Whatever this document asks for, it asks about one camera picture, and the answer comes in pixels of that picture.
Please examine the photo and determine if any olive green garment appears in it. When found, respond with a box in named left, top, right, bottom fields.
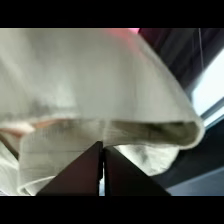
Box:
left=0, top=28, right=206, bottom=197

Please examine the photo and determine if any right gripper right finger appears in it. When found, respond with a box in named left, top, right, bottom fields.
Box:
left=103, top=146, right=171, bottom=197

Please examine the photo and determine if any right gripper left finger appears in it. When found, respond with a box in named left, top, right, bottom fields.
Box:
left=36, top=140, right=104, bottom=197

